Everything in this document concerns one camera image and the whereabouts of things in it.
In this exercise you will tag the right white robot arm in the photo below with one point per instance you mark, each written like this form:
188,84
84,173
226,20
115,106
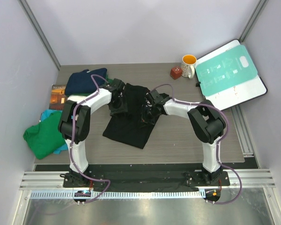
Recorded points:
208,124

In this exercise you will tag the white board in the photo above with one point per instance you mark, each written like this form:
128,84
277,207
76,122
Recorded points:
238,94

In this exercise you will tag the teal folding template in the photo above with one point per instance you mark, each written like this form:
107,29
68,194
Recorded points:
226,70

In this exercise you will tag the white mug orange inside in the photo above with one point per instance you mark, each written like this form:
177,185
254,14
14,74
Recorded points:
188,66

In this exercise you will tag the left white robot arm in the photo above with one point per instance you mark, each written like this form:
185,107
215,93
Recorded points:
74,125

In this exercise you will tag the red cube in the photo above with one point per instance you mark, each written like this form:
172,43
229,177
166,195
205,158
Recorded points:
176,72

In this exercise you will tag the brown picture book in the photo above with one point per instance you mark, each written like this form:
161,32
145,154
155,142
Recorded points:
58,97

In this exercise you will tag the black t shirt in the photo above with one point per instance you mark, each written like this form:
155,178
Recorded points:
127,127

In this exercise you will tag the turquoise shirt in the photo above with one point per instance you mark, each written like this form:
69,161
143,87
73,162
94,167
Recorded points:
44,116

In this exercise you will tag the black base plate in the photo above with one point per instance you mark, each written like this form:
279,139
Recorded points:
145,178

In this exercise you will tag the navy blue folded shirt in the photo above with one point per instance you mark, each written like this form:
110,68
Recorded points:
81,83

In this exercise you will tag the white folded shirt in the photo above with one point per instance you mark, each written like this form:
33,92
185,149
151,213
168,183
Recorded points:
76,98

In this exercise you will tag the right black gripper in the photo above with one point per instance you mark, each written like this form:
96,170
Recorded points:
144,117

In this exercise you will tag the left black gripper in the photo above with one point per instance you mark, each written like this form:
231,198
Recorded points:
122,109

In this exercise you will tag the bright green crumpled shirt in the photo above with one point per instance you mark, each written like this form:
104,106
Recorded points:
44,138

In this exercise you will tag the dark green folded shirt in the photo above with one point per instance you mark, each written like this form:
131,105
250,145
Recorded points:
108,80

